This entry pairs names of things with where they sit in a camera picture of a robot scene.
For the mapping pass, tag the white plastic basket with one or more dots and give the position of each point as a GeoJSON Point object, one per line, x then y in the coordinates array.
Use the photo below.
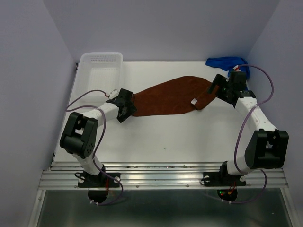
{"type": "Point", "coordinates": [98, 71]}

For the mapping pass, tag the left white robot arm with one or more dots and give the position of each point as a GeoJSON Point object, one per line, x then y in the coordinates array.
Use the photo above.
{"type": "Point", "coordinates": [86, 125]}

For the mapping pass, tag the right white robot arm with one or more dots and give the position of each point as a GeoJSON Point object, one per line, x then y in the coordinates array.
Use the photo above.
{"type": "Point", "coordinates": [267, 146]}

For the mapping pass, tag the blue towel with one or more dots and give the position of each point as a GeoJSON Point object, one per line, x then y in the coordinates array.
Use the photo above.
{"type": "Point", "coordinates": [225, 63]}

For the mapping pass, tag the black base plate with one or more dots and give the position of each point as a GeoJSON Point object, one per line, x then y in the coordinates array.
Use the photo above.
{"type": "Point", "coordinates": [216, 179]}
{"type": "Point", "coordinates": [86, 180]}

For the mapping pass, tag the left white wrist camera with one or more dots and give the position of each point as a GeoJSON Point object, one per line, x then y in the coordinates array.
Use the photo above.
{"type": "Point", "coordinates": [113, 94]}

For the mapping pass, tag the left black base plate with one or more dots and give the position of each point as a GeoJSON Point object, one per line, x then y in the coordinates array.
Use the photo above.
{"type": "Point", "coordinates": [86, 180]}

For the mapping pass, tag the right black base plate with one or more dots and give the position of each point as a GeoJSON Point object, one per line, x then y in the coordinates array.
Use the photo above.
{"type": "Point", "coordinates": [216, 179]}

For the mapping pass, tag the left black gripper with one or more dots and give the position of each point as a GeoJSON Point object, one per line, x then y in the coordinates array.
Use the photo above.
{"type": "Point", "coordinates": [131, 109]}

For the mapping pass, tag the aluminium rail frame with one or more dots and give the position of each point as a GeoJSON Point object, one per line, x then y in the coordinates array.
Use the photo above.
{"type": "Point", "coordinates": [160, 194]}

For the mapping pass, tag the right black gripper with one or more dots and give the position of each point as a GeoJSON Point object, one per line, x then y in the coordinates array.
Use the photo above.
{"type": "Point", "coordinates": [218, 80]}

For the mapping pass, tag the brown towel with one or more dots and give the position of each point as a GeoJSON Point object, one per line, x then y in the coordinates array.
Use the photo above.
{"type": "Point", "coordinates": [176, 96]}

